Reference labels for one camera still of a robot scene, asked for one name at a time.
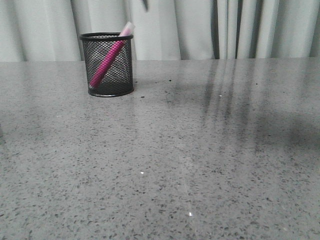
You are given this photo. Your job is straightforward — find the magenta pen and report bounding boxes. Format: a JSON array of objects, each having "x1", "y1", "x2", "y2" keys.
[{"x1": 89, "y1": 21, "x2": 135, "y2": 89}]

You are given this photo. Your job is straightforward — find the grey orange scissors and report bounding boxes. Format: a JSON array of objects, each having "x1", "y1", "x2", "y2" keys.
[{"x1": 141, "y1": 0, "x2": 149, "y2": 12}]

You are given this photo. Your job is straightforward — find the black mesh pen holder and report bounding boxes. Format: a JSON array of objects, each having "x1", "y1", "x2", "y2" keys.
[{"x1": 79, "y1": 32, "x2": 134, "y2": 97}]

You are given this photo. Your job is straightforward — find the light grey curtain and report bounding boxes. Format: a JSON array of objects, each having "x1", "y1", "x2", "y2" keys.
[{"x1": 0, "y1": 0, "x2": 320, "y2": 62}]

